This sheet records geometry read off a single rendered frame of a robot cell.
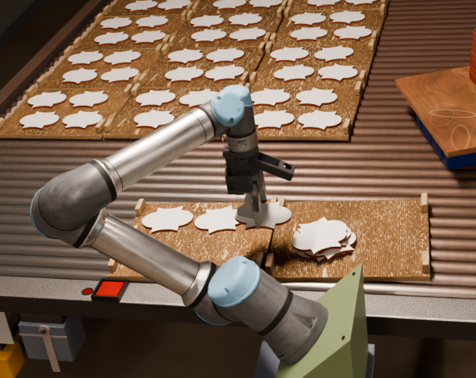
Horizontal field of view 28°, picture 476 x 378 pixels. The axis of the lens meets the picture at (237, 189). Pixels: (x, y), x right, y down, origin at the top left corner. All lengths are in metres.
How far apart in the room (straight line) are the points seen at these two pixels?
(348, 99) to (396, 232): 0.81
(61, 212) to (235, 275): 0.38
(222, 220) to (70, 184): 0.77
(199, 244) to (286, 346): 0.61
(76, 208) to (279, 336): 0.50
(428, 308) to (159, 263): 0.65
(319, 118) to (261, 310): 1.19
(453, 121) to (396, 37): 0.96
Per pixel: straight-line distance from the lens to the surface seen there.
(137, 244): 2.06
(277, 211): 2.39
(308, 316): 2.01
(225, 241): 2.53
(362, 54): 3.51
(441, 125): 2.77
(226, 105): 2.04
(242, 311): 1.99
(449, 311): 2.27
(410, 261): 2.39
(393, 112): 3.14
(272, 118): 3.09
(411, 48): 3.59
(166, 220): 2.65
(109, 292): 2.45
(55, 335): 2.57
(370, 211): 2.59
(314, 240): 2.42
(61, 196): 1.93
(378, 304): 2.29
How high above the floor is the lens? 2.36
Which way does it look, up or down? 31 degrees down
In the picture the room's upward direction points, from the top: 8 degrees counter-clockwise
